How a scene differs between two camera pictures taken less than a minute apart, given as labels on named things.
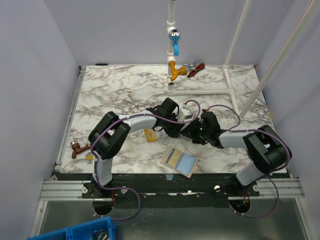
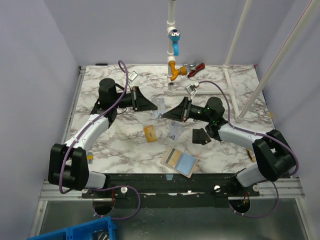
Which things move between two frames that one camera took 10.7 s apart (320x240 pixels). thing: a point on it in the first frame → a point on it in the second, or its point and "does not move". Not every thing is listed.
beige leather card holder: [183, 163] does not move
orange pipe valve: [182, 71] does not move
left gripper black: [175, 132] → [142, 103]
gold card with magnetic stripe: [173, 157] does not move
